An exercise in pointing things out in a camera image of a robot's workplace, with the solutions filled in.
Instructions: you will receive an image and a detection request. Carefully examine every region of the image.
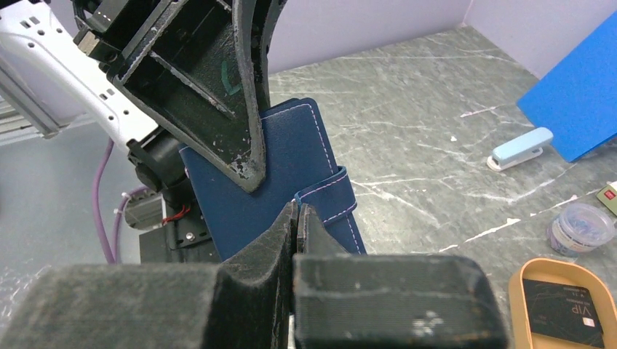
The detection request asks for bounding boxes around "small red white box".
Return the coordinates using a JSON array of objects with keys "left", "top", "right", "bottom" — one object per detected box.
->
[{"left": 596, "top": 181, "right": 617, "bottom": 216}]

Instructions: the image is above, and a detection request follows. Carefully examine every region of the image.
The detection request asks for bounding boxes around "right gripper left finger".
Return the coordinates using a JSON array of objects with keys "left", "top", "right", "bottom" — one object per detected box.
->
[{"left": 1, "top": 202, "right": 298, "bottom": 348}]

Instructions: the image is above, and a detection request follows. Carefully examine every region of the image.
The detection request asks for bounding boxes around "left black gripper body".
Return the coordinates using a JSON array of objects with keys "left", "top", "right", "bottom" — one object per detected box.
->
[{"left": 73, "top": 1, "right": 179, "bottom": 77}]

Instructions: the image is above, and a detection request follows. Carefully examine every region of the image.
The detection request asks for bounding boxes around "black card in tray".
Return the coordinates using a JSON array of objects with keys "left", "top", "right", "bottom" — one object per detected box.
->
[{"left": 522, "top": 279, "right": 605, "bottom": 348}]

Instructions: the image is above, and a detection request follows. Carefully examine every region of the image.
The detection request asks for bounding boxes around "light blue eraser stick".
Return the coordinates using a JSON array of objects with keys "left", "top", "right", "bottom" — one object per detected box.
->
[{"left": 486, "top": 127, "right": 554, "bottom": 172}]

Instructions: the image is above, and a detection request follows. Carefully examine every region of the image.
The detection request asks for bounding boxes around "dark blue card holder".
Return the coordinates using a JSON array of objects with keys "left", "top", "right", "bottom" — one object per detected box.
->
[{"left": 179, "top": 98, "right": 366, "bottom": 260}]

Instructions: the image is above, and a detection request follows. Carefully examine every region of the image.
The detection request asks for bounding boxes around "blue board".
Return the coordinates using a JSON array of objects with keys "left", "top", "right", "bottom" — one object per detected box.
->
[{"left": 517, "top": 14, "right": 616, "bottom": 162}]

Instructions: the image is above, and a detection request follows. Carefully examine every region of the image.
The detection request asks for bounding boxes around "yellow oval tray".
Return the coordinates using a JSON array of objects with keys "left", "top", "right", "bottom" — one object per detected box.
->
[{"left": 509, "top": 258, "right": 616, "bottom": 348}]

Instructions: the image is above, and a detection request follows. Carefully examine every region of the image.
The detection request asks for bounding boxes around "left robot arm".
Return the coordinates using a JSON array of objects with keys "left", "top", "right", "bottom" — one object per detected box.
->
[{"left": 1, "top": 1, "right": 284, "bottom": 192}]

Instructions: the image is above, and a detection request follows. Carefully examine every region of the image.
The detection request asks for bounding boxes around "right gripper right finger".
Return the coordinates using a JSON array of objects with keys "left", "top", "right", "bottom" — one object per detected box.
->
[{"left": 292, "top": 204, "right": 509, "bottom": 348}]

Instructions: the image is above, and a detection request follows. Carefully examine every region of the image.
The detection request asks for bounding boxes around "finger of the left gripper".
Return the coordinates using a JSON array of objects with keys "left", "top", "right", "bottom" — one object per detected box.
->
[
  {"left": 108, "top": 1, "right": 266, "bottom": 192},
  {"left": 251, "top": 0, "right": 287, "bottom": 112}
]

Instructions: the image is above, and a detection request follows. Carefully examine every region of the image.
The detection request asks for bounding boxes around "small clear plastic cup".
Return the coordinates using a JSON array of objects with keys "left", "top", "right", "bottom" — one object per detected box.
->
[{"left": 546, "top": 204, "right": 616, "bottom": 257}]

